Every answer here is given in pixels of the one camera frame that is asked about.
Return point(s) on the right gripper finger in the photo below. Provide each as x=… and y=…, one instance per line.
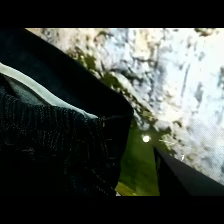
x=181, y=178

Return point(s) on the black garment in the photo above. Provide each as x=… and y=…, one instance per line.
x=60, y=133

